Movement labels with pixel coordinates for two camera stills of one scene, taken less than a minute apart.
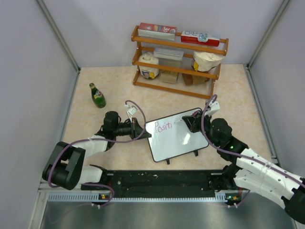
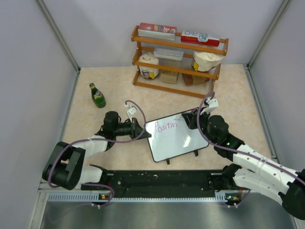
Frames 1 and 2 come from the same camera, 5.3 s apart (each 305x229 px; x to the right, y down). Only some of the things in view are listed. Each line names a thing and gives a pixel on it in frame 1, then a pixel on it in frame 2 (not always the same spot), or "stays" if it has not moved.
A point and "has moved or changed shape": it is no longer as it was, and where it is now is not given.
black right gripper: [193, 122] stays
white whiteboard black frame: [171, 137] stays
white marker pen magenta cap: [195, 112] has moved or changed shape
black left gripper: [136, 130] stays
